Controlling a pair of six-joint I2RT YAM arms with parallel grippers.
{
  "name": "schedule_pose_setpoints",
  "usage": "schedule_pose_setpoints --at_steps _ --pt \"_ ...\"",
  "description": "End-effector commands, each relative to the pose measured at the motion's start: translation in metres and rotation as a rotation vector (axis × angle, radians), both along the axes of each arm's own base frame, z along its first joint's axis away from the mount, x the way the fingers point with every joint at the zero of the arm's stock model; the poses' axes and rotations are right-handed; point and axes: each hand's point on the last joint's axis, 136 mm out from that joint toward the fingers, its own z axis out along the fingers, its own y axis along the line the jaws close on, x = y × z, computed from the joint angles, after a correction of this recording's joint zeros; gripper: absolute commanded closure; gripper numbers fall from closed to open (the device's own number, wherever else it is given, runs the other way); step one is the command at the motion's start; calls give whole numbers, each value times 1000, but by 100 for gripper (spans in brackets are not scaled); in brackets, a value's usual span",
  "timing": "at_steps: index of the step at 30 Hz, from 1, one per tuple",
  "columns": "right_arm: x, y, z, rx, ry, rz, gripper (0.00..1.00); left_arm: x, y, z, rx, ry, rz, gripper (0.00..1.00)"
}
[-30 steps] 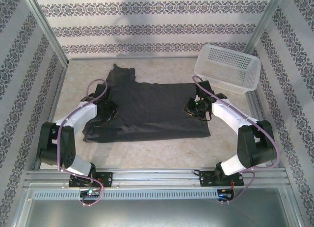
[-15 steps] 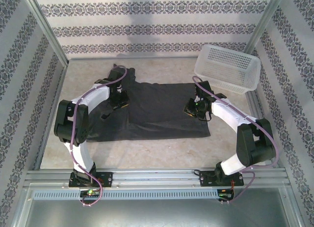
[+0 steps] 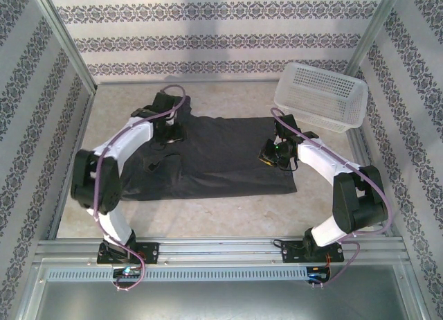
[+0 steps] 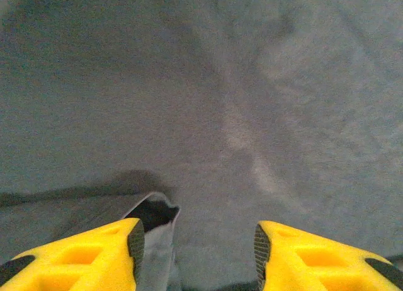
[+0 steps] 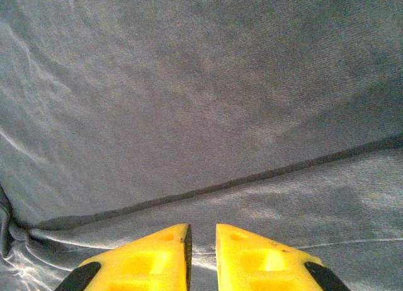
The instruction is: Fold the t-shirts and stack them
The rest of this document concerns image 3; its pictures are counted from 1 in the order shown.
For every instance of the dark grey t-shirt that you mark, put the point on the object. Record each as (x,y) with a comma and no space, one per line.
(225,153)

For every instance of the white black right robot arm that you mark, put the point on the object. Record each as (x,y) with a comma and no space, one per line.
(318,160)

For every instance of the white perforated plastic basket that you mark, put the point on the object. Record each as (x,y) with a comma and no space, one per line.
(322,95)

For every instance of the right controller board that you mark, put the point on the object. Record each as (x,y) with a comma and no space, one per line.
(317,272)

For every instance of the controller board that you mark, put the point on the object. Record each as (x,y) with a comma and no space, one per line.
(127,272)
(317,272)

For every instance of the left controller board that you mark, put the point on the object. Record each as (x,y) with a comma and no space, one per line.
(127,272)

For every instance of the grey sheet metal panel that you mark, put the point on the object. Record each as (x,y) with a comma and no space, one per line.
(221,301)

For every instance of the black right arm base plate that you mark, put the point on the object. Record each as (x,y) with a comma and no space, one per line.
(294,252)

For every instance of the aluminium mounting rail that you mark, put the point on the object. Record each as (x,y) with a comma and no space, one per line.
(221,249)

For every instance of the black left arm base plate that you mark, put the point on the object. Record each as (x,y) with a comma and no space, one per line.
(149,252)

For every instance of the aluminium frame post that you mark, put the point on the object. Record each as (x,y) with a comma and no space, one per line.
(373,32)
(62,39)

